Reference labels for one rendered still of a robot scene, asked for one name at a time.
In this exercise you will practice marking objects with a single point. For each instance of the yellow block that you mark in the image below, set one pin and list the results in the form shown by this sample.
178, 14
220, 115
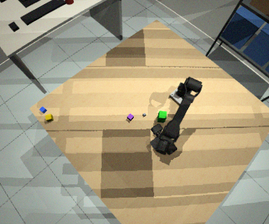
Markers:
49, 118

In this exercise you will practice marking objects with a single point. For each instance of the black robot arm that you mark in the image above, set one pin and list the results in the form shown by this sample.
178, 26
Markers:
171, 130

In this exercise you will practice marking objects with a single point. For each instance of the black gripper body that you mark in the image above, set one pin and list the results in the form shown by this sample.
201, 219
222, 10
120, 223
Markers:
156, 129

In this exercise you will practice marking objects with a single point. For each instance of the blue block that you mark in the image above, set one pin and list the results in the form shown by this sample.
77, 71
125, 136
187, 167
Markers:
43, 109

